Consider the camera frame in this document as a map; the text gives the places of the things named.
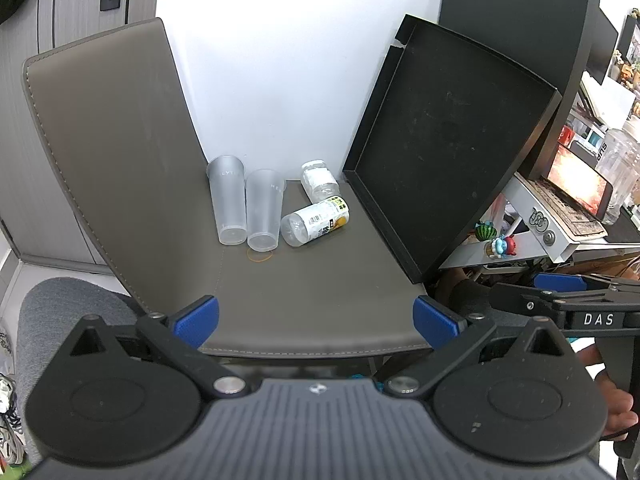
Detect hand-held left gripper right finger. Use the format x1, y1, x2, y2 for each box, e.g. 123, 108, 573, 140
386, 295, 572, 402

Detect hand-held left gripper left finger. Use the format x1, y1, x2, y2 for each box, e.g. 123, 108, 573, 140
66, 295, 247, 402

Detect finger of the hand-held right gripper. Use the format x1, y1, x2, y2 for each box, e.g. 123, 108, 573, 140
532, 271, 640, 295
488, 281, 622, 318

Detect translucent plastic cup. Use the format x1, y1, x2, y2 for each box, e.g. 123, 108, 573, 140
206, 154, 249, 246
244, 168, 287, 253

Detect person's right hand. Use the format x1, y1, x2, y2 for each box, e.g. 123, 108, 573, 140
574, 339, 637, 442

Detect blue red toy figure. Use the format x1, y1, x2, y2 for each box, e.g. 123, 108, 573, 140
484, 233, 519, 260

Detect white shelf board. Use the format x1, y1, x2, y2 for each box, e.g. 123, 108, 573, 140
438, 238, 640, 270

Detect phone with lit screen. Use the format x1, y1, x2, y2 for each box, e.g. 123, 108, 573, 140
501, 142, 616, 264

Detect clear glass jar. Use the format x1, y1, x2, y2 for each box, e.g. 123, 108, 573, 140
594, 127, 640, 227

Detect grey fabric chair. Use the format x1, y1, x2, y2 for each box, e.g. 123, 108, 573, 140
17, 275, 147, 467

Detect yellow label plastic bottle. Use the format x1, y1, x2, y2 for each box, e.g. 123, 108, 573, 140
280, 195, 350, 248

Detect grey leather mat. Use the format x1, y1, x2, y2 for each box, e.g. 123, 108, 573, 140
20, 17, 437, 362

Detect black tray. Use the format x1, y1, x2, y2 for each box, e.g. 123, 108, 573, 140
341, 13, 564, 285

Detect white label plastic bottle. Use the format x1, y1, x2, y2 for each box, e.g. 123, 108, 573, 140
300, 159, 341, 200

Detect white box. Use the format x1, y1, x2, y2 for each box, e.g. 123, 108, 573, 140
579, 71, 639, 128

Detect shoes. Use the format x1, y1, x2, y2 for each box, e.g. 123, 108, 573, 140
0, 329, 27, 467

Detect small black monitor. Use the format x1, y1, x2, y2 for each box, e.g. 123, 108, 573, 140
584, 6, 621, 87

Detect large black monitor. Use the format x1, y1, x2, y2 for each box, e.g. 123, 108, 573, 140
437, 0, 604, 113

